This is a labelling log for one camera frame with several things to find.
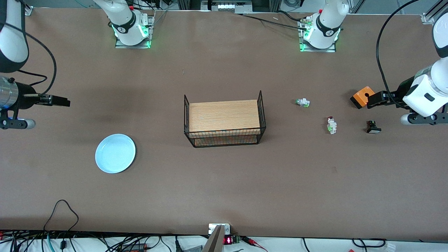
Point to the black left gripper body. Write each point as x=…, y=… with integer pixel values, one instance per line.
x=401, y=91

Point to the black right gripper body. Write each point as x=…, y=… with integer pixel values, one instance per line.
x=25, y=99

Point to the red push button switch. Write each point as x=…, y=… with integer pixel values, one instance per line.
x=331, y=125

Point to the light blue round plate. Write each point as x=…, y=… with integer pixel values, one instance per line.
x=115, y=153

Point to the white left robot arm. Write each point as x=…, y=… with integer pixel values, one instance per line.
x=425, y=91

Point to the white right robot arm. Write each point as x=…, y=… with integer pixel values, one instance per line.
x=14, y=38

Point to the black green push button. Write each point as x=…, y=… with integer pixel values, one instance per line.
x=373, y=128

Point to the black power adapter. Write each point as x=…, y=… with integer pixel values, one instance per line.
x=134, y=247

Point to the white power strip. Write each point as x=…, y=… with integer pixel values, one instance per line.
x=229, y=5

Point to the black upright plug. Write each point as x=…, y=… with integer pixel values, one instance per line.
x=178, y=245

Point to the red clip test lead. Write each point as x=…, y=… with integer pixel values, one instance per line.
x=253, y=242

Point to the red LED display module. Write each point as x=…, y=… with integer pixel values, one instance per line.
x=228, y=240

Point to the orange button enclosure box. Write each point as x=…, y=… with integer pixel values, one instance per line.
x=360, y=97

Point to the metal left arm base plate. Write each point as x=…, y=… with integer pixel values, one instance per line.
x=330, y=49

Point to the aluminium frame profile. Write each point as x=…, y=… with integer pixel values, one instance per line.
x=428, y=15
x=28, y=10

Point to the green push button switch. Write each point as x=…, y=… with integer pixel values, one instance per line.
x=302, y=102

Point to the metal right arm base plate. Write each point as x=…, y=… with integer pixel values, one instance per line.
x=120, y=44

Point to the small metal bracket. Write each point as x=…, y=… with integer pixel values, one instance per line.
x=213, y=228

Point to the grey camera pole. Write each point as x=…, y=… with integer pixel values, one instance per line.
x=215, y=241

